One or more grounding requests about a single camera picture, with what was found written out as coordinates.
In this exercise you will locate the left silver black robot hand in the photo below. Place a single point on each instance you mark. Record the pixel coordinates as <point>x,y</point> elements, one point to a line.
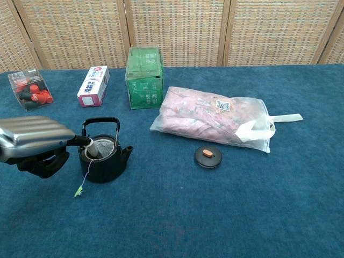
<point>32,134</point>

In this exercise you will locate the white tea bag green tag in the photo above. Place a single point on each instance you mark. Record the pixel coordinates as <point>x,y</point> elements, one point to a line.
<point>105,147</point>

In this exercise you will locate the black teapot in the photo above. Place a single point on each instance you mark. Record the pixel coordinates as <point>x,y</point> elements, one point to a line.
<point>107,169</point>

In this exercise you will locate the green transparent box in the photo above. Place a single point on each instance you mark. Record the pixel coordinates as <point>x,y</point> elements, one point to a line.
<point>145,91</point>

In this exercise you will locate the translucent bag pink cloth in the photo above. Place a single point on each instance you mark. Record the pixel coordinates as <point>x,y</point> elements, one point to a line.
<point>193,115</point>

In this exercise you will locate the black teapot lid orange knob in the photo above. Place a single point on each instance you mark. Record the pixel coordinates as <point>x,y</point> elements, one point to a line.
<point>212,160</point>

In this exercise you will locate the clear box red black capsules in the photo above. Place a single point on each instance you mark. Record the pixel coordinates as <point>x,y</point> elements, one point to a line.
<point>35,96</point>

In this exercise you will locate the white pink toothpaste box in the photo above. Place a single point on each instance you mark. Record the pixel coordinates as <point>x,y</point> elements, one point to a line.
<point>92,86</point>

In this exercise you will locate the blue table cloth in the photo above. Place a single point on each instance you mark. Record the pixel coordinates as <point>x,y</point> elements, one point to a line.
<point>188,209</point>

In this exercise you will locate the wicker folding screen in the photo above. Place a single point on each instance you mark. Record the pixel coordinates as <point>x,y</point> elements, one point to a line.
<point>177,29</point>

